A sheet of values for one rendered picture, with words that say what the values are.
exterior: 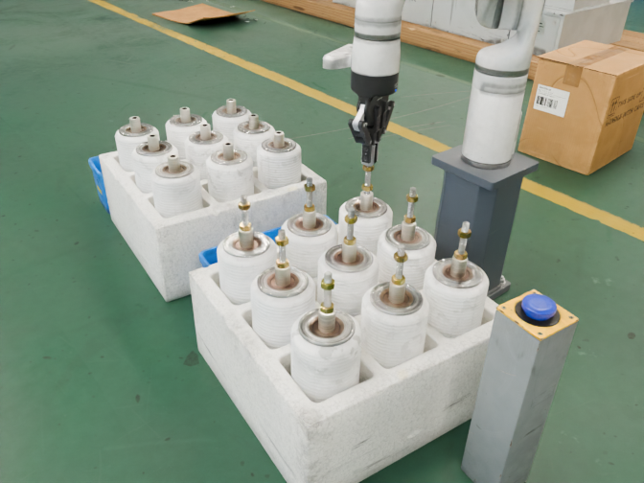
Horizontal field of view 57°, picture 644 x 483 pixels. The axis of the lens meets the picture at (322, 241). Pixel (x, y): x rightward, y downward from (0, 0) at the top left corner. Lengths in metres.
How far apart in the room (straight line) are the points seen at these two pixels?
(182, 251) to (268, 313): 0.40
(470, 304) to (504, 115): 0.37
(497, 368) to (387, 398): 0.15
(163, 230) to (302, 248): 0.32
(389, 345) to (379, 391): 0.07
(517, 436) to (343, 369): 0.25
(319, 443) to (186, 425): 0.29
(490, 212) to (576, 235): 0.49
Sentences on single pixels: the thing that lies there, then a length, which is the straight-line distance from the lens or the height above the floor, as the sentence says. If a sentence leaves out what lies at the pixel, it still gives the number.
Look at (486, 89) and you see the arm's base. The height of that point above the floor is 0.45.
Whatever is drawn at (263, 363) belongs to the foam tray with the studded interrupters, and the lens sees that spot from 0.86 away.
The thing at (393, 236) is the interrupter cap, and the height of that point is 0.25.
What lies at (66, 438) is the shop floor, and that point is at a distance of 1.07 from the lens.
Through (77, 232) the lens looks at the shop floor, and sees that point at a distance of 1.57.
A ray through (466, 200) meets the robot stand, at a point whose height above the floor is 0.24.
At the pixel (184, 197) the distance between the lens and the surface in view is 1.21.
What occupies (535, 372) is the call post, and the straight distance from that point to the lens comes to 0.78.
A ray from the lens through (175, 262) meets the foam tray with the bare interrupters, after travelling 1.23.
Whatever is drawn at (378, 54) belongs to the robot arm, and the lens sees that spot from 0.93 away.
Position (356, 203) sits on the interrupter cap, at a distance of 1.08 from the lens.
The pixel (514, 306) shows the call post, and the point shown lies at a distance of 0.78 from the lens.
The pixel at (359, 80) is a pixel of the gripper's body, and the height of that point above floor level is 0.49.
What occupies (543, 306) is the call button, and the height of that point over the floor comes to 0.33.
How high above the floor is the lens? 0.78
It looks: 33 degrees down
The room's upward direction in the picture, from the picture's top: 1 degrees clockwise
